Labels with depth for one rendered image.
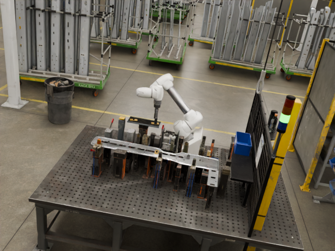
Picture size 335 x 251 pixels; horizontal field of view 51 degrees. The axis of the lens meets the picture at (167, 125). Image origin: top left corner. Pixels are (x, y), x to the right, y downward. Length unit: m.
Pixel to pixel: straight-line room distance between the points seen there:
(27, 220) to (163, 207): 1.68
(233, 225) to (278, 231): 0.43
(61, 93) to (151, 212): 3.26
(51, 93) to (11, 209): 2.25
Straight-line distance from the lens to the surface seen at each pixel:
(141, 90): 3.76
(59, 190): 3.65
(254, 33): 10.60
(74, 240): 3.81
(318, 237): 4.91
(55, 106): 6.23
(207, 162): 3.70
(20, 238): 4.23
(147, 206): 3.47
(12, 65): 6.82
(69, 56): 7.79
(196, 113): 4.37
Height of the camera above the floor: 2.92
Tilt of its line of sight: 26 degrees down
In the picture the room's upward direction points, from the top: 8 degrees clockwise
